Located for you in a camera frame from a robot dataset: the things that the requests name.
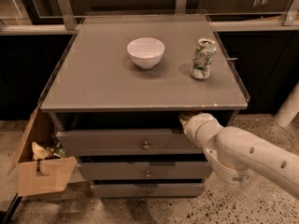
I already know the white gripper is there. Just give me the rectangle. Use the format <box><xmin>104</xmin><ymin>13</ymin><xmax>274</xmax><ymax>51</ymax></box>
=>
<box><xmin>178</xmin><ymin>111</ymin><xmax>223</xmax><ymax>148</ymax></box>

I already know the grey top drawer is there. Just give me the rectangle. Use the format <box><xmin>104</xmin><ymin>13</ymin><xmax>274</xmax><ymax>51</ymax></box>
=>
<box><xmin>57</xmin><ymin>129</ymin><xmax>202</xmax><ymax>156</ymax></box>

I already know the grey drawer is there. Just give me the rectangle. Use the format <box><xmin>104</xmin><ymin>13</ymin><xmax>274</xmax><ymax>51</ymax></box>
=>
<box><xmin>91</xmin><ymin>183</ymin><xmax>205</xmax><ymax>198</ymax></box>
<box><xmin>57</xmin><ymin>129</ymin><xmax>202</xmax><ymax>156</ymax></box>
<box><xmin>78</xmin><ymin>161</ymin><xmax>212</xmax><ymax>180</ymax></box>

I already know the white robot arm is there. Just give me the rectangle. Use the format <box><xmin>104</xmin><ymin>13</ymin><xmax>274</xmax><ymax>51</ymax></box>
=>
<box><xmin>178</xmin><ymin>112</ymin><xmax>299</xmax><ymax>199</ymax></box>

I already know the grey bottom drawer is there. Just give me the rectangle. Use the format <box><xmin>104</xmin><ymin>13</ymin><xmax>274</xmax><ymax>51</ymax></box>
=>
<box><xmin>91</xmin><ymin>183</ymin><xmax>205</xmax><ymax>198</ymax></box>

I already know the grey drawer cabinet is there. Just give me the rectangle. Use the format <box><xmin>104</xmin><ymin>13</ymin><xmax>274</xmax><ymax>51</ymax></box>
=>
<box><xmin>41</xmin><ymin>14</ymin><xmax>249</xmax><ymax>185</ymax></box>

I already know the grey middle drawer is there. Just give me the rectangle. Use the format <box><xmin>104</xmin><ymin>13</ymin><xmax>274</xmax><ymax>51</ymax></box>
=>
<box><xmin>78</xmin><ymin>161</ymin><xmax>212</xmax><ymax>180</ymax></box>

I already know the green white soda can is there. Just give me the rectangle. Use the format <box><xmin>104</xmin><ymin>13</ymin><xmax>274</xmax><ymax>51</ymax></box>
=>
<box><xmin>191</xmin><ymin>38</ymin><xmax>217</xmax><ymax>80</ymax></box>

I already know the white ceramic bowl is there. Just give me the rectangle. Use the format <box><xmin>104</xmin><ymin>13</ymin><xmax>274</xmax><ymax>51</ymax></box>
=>
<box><xmin>127</xmin><ymin>37</ymin><xmax>164</xmax><ymax>69</ymax></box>

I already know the green crumpled wrapper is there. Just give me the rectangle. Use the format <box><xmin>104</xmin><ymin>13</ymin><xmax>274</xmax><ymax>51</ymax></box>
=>
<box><xmin>52</xmin><ymin>144</ymin><xmax>68</xmax><ymax>159</ymax></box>

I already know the crumpled paper trash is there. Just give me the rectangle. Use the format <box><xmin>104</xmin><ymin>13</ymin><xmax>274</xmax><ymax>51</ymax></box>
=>
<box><xmin>32</xmin><ymin>142</ymin><xmax>51</xmax><ymax>161</ymax></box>

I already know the brown cardboard box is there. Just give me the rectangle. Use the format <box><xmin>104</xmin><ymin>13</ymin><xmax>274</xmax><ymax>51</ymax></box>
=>
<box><xmin>8</xmin><ymin>107</ymin><xmax>77</xmax><ymax>197</ymax></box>

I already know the middle metal railing post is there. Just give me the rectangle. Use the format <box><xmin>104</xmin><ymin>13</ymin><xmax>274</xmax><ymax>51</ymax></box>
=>
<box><xmin>175</xmin><ymin>0</ymin><xmax>187</xmax><ymax>14</ymax></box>

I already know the metal railing post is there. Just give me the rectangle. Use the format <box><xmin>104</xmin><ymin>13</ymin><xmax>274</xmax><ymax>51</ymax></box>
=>
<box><xmin>175</xmin><ymin>0</ymin><xmax>187</xmax><ymax>14</ymax></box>
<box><xmin>57</xmin><ymin>0</ymin><xmax>77</xmax><ymax>31</ymax></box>
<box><xmin>279</xmin><ymin>0</ymin><xmax>299</xmax><ymax>26</ymax></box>

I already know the right metal railing post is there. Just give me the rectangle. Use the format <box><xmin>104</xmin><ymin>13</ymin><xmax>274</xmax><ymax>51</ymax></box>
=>
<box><xmin>279</xmin><ymin>0</ymin><xmax>299</xmax><ymax>26</ymax></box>

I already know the left metal railing post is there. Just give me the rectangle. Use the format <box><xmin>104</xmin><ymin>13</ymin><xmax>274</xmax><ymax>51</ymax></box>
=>
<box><xmin>57</xmin><ymin>0</ymin><xmax>77</xmax><ymax>31</ymax></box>

